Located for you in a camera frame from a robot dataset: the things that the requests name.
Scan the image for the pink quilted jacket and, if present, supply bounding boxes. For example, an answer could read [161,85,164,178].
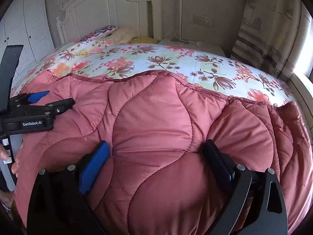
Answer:
[15,70,312,234]

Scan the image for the person's left hand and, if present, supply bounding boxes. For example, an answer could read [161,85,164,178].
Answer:
[0,141,24,176]

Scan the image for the white wardrobe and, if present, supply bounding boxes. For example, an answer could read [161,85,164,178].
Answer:
[1,0,55,87]

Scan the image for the colourful patterned pillow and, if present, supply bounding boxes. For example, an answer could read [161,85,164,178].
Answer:
[80,25,117,41]

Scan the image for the cream textured pillow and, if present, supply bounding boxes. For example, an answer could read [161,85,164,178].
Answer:
[104,27,137,46]

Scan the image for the yellow pillow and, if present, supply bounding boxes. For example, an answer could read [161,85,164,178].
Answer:
[130,36,157,44]

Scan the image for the white wooden headboard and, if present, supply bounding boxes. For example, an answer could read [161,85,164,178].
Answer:
[56,0,163,45]

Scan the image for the white window sill ledge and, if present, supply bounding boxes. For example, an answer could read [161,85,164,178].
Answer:
[289,71,313,137]

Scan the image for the floral bed sheet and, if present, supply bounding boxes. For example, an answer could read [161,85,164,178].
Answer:
[11,40,294,107]

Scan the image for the white bedside table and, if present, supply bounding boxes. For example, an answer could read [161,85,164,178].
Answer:
[159,39,226,57]

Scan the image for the patterned beige curtain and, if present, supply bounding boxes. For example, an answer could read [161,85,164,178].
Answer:
[231,0,311,81]

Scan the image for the white charging cable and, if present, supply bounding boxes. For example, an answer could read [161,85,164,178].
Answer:
[164,29,190,44]

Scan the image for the wall power socket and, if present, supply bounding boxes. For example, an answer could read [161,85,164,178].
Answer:
[192,15,214,28]

